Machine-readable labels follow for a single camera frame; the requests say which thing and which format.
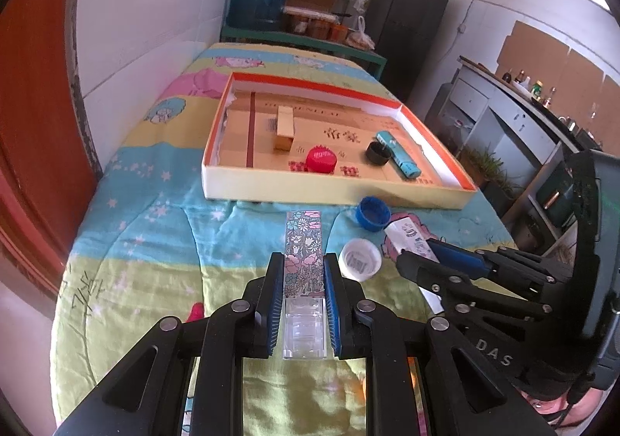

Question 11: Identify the gold rectangular box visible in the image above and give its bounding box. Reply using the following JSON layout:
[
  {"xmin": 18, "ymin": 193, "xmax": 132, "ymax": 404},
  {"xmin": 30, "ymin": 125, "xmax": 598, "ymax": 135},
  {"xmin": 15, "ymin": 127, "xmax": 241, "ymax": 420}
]
[{"xmin": 274, "ymin": 107, "xmax": 295, "ymax": 152}]

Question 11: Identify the red bottle cap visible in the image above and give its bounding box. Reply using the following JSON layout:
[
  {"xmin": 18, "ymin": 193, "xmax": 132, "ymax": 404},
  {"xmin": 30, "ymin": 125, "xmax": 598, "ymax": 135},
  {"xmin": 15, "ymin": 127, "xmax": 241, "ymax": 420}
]
[{"xmin": 305, "ymin": 145, "xmax": 338, "ymax": 174}]

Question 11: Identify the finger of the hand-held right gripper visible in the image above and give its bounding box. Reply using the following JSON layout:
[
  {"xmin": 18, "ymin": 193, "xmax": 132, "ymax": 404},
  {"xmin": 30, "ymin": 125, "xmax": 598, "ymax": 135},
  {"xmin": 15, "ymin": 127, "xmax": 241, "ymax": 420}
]
[
  {"xmin": 429, "ymin": 240, "xmax": 582, "ymax": 289},
  {"xmin": 396, "ymin": 251, "xmax": 553, "ymax": 325}
]

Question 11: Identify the grey kitchen counter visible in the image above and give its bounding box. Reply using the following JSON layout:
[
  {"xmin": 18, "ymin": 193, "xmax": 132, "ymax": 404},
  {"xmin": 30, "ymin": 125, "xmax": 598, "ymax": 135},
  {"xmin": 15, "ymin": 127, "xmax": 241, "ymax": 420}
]
[{"xmin": 425, "ymin": 55, "xmax": 606, "ymax": 243}]

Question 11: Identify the dark refrigerator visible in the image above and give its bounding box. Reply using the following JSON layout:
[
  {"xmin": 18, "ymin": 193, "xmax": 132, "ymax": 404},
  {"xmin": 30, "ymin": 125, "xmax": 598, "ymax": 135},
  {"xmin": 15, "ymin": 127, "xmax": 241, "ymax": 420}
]
[{"xmin": 365, "ymin": 0, "xmax": 453, "ymax": 102}]

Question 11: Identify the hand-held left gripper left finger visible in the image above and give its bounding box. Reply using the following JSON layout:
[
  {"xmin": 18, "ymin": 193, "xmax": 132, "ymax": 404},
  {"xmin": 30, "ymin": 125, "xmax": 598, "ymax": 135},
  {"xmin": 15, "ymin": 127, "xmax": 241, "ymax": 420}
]
[{"xmin": 55, "ymin": 252, "xmax": 286, "ymax": 436}]

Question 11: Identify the red wooden door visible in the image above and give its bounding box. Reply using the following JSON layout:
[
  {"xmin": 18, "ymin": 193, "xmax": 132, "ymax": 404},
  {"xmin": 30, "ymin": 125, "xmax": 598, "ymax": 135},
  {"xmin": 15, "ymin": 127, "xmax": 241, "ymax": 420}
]
[{"xmin": 0, "ymin": 0, "xmax": 102, "ymax": 315}]

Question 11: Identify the blue bottle cap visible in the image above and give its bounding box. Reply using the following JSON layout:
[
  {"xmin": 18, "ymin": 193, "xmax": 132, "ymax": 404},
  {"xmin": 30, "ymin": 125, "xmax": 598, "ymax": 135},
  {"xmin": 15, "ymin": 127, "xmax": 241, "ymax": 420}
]
[{"xmin": 357, "ymin": 196, "xmax": 391, "ymax": 232}]

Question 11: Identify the potted green plant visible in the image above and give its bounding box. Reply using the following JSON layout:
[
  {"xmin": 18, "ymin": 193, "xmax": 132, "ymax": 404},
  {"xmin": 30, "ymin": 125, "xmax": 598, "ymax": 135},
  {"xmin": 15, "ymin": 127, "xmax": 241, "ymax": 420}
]
[{"xmin": 458, "ymin": 145, "xmax": 505, "ymax": 190}]

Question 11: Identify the cardboard wall panel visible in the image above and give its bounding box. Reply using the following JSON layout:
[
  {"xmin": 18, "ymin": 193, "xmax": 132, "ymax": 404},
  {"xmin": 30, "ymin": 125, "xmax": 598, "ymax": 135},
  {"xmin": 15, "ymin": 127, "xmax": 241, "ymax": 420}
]
[{"xmin": 496, "ymin": 21, "xmax": 572, "ymax": 78}]

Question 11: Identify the white bottle cap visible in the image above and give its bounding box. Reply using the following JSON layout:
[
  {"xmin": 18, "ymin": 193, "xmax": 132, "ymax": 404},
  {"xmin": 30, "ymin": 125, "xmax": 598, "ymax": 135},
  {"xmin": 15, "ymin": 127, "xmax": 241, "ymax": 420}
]
[{"xmin": 339, "ymin": 238, "xmax": 382, "ymax": 283}]

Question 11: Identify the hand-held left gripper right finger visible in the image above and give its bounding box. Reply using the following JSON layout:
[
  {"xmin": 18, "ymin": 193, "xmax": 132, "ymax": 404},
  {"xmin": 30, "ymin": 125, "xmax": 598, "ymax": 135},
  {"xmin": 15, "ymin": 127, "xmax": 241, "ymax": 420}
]
[{"xmin": 324, "ymin": 253, "xmax": 558, "ymax": 436}]

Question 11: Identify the teal small box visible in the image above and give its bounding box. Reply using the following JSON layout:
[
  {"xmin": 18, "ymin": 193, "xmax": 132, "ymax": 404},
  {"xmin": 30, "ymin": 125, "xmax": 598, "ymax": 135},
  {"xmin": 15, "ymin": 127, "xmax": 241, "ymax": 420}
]
[{"xmin": 377, "ymin": 130, "xmax": 421, "ymax": 179}]

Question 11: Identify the plastic bag of bread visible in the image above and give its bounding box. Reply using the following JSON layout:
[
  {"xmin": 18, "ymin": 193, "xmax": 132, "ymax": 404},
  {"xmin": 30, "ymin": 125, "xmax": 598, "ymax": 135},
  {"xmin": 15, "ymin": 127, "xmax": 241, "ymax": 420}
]
[{"xmin": 346, "ymin": 17, "xmax": 376, "ymax": 50}]

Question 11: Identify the clear food container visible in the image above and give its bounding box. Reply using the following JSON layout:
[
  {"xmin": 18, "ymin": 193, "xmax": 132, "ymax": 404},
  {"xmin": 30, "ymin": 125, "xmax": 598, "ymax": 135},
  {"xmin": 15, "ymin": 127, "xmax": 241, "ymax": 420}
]
[{"xmin": 285, "ymin": 6, "xmax": 337, "ymax": 19}]

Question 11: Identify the shallow orange-rimmed cardboard box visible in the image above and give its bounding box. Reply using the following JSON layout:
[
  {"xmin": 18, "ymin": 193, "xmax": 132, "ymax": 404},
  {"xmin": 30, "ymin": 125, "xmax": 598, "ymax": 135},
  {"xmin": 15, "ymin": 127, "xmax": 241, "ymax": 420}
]
[{"xmin": 201, "ymin": 72, "xmax": 478, "ymax": 210}]

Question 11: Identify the floral clear plastic box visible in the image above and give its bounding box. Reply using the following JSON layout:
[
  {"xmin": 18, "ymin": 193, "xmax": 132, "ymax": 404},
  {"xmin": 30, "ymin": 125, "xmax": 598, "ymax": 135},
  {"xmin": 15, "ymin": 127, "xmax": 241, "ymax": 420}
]
[{"xmin": 282, "ymin": 210, "xmax": 326, "ymax": 360}]

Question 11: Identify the teal air fryer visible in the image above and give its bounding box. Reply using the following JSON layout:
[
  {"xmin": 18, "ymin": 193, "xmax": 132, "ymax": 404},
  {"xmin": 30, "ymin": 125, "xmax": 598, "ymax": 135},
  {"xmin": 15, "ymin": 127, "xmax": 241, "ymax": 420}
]
[{"xmin": 535, "ymin": 162, "xmax": 577, "ymax": 224}]

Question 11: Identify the black bottle cap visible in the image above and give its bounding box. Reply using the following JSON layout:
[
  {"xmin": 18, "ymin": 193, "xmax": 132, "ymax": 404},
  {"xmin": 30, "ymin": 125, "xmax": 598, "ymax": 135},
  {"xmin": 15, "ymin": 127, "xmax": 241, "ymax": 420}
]
[{"xmin": 365, "ymin": 141, "xmax": 391, "ymax": 165}]

